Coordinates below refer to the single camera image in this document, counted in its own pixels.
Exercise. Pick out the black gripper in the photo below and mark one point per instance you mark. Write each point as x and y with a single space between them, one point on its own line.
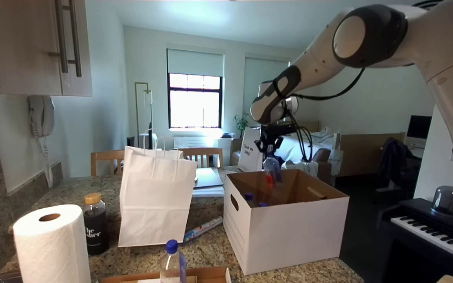
277 136

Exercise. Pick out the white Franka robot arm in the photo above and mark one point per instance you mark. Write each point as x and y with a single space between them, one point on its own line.
446 48

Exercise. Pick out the white cardboard box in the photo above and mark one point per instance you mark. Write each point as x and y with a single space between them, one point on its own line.
289 236

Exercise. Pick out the small labelled cardboard box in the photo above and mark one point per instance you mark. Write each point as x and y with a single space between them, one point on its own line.
211 276

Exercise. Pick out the small printed white bag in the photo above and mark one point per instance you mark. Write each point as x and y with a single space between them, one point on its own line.
247 151

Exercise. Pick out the green potted plant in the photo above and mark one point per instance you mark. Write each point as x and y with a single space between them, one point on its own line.
242 123

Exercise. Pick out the bed with white bedding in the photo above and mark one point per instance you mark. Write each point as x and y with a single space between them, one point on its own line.
325 144

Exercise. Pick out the wooden dining chair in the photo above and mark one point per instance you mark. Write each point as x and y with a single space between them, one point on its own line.
105 158
200 153

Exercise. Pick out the white radiator cover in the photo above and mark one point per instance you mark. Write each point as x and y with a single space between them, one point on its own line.
195 142

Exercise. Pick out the window with closed blind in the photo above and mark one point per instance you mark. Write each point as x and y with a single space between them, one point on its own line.
266 65

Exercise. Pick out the wooden headboard panel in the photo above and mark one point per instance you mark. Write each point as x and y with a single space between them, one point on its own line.
362 155

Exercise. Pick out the black framed window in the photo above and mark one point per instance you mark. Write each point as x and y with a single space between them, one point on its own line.
195 103

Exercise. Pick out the white roller blind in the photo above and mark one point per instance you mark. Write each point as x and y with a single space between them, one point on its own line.
195 63

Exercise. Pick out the dark chair with clothes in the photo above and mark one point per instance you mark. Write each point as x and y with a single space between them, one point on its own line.
393 162

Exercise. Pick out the thin metal stand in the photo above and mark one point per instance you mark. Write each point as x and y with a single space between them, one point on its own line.
149 136

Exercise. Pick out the white paper bag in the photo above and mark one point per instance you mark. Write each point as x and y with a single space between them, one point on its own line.
155 205

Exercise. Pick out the dark computer monitor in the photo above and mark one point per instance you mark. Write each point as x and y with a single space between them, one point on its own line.
418 128

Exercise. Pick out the black piano keyboard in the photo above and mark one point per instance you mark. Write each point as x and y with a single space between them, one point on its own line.
420 233

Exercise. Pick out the shiny metal kettle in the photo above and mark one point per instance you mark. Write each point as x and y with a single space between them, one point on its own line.
443 199

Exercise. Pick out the dark jar gold lid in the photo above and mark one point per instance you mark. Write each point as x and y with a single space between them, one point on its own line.
96 230

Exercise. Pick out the white paper towel roll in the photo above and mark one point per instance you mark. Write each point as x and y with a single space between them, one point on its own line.
53 246

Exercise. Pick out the white wall phone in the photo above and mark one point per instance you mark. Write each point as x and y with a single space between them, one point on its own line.
39 115

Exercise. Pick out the wooden wall cabinet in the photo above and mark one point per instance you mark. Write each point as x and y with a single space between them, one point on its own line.
15 48

